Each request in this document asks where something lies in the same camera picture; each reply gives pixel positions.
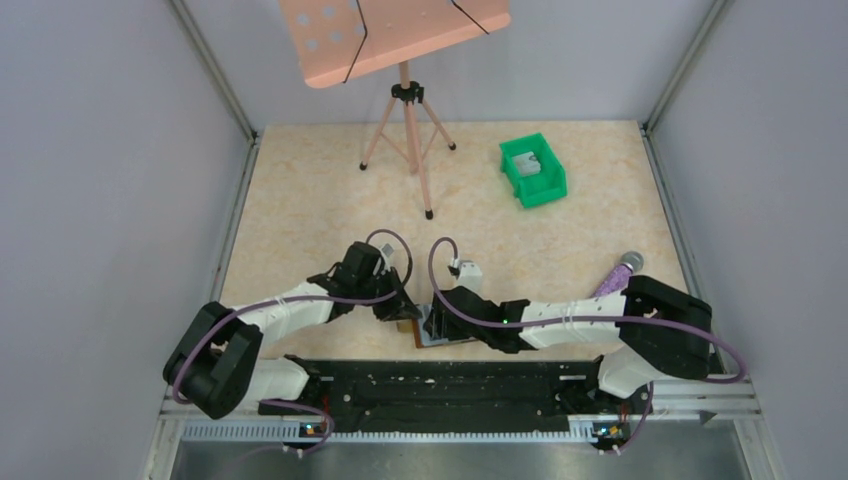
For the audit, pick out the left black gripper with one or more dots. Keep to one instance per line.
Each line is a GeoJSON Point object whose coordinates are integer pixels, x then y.
{"type": "Point", "coordinates": [395, 302]}

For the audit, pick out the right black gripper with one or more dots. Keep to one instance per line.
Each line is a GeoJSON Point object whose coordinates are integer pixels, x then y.
{"type": "Point", "coordinates": [447, 303]}

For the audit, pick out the brown leather card holder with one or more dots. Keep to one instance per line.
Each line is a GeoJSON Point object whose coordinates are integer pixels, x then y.
{"type": "Point", "coordinates": [423, 339]}

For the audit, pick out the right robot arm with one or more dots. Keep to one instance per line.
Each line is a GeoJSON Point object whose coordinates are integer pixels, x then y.
{"type": "Point", "coordinates": [661, 331]}

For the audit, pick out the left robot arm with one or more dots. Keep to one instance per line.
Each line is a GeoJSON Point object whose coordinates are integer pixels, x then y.
{"type": "Point", "coordinates": [213, 366]}

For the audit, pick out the silver card in bin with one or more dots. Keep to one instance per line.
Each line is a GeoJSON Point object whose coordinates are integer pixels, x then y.
{"type": "Point", "coordinates": [527, 164]}

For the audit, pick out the green plastic bin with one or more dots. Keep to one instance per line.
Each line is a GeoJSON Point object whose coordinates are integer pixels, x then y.
{"type": "Point", "coordinates": [537, 190]}

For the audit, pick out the purple glitter microphone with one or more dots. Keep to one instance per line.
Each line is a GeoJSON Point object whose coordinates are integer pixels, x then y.
{"type": "Point", "coordinates": [629, 263]}

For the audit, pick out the pink music stand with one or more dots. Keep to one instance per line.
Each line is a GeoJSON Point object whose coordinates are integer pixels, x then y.
{"type": "Point", "coordinates": [337, 41]}

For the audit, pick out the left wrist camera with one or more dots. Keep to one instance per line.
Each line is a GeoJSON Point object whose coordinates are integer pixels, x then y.
{"type": "Point", "coordinates": [386, 251]}

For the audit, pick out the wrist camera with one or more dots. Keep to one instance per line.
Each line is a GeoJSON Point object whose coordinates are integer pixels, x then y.
{"type": "Point", "coordinates": [386, 251]}
{"type": "Point", "coordinates": [467, 274]}

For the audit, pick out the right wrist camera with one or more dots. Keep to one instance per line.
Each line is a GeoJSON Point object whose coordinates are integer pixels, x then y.
{"type": "Point", "coordinates": [467, 274]}

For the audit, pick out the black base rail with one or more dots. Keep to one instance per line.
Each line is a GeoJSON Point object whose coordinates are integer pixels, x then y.
{"type": "Point", "coordinates": [445, 397]}

